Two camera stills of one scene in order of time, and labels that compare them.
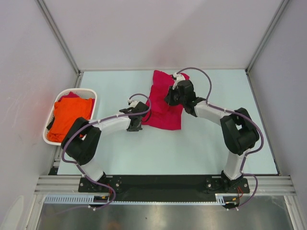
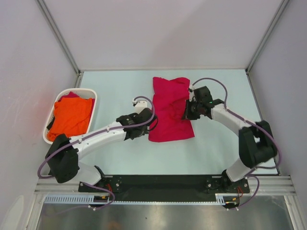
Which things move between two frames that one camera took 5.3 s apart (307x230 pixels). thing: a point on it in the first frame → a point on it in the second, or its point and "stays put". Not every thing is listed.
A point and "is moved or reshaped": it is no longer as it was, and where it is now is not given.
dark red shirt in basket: (70, 95) stays put
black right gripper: (169, 98) → (187, 115)
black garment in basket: (50, 124) stays put
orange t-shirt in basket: (66, 111) stays put
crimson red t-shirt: (162, 114) is moved or reshaped
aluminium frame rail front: (268, 184) stays put
